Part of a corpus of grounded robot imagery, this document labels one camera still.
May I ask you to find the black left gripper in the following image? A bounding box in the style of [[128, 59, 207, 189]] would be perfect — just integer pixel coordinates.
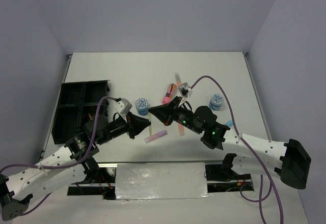
[[96, 109, 150, 145]]

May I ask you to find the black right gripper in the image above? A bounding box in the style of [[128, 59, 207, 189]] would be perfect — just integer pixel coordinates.
[[148, 97, 202, 134]]

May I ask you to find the thin yellow pen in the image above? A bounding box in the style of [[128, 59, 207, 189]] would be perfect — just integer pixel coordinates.
[[148, 113, 152, 136]]

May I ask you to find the purple highlighter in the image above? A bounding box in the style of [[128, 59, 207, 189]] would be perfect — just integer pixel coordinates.
[[144, 130, 168, 143]]

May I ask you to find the blue round tape container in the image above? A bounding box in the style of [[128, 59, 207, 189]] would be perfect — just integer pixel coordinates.
[[135, 98, 149, 116], [208, 94, 224, 111]]

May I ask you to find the pink marker tube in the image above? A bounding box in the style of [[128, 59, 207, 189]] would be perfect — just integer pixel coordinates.
[[161, 83, 177, 104]]

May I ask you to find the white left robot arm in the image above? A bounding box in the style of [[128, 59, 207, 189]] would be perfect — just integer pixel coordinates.
[[1, 112, 151, 221]]

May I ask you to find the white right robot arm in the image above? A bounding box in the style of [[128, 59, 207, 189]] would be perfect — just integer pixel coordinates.
[[149, 97, 311, 189]]

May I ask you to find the yellow orange highlighter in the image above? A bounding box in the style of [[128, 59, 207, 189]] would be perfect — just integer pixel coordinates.
[[178, 124, 185, 136]]

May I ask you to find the orange capped highlighter far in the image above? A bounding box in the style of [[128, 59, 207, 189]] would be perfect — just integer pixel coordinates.
[[175, 72, 182, 88]]

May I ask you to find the black compartment organizer tray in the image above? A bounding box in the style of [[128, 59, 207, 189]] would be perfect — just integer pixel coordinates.
[[51, 80, 110, 145]]

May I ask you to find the blue highlighter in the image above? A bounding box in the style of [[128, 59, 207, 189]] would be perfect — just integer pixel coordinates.
[[225, 120, 233, 127]]

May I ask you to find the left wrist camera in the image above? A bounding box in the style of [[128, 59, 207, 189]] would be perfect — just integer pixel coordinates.
[[114, 98, 132, 116]]

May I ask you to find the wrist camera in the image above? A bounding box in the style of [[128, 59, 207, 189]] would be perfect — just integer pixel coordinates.
[[114, 98, 132, 116], [178, 82, 193, 106]]

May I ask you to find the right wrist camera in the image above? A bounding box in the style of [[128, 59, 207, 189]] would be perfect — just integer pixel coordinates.
[[178, 82, 193, 106]]

